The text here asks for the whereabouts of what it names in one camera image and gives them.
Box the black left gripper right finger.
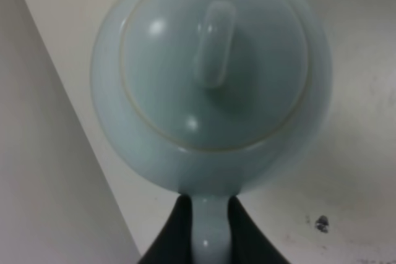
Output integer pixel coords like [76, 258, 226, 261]
[228, 197, 288, 264]

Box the light blue porcelain teapot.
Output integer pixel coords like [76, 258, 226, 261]
[90, 0, 332, 263]

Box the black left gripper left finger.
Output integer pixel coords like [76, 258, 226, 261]
[139, 195, 192, 264]

